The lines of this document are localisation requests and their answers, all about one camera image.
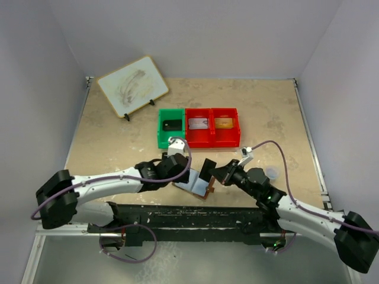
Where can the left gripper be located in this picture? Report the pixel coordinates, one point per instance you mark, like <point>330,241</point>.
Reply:
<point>164,155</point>

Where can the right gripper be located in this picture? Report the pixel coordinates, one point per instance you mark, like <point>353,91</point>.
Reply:
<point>224,174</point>

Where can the brown leather card holder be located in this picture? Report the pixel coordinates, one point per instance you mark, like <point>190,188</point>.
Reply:
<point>196,186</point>

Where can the red plastic bin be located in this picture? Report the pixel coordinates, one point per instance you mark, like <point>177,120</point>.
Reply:
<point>199,139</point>
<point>227,138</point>

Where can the green plastic bin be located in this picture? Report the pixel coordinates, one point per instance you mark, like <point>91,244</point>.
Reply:
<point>169,114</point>

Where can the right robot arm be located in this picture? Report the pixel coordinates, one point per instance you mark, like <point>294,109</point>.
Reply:
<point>349,235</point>

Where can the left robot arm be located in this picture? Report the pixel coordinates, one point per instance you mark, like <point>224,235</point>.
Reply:
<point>65,198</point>

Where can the black VIP card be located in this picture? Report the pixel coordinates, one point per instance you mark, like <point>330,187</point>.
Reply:
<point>172,125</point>

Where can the white magnetic stripe cards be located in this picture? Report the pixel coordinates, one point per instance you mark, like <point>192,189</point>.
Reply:
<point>198,124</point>

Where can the gold VIP card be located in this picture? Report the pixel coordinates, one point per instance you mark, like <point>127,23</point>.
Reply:
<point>223,123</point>

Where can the small clear round container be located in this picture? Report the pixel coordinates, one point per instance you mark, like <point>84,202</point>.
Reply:
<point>272,172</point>

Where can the small whiteboard on stand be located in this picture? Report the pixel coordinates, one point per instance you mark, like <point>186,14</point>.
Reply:
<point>133,86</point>

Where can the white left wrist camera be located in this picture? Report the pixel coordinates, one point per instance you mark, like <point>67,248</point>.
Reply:
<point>176,145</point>

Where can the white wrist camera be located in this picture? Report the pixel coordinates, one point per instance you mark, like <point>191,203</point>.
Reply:
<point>247,156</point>
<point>176,145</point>

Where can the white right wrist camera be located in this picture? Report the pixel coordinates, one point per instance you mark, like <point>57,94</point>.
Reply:
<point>247,156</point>

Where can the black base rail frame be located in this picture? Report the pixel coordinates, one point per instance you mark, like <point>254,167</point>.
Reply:
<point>140,223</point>

